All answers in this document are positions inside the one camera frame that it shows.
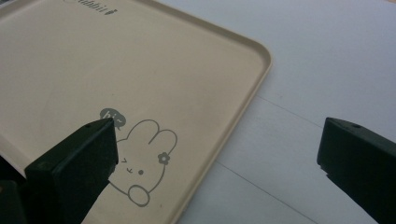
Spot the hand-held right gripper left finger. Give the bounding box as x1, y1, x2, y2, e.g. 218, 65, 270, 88
23, 117, 120, 224

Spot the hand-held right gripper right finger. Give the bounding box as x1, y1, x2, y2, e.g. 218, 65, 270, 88
316, 117, 396, 224

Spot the beige tray with rabbit print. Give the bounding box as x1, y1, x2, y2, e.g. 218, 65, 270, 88
0, 0, 274, 224

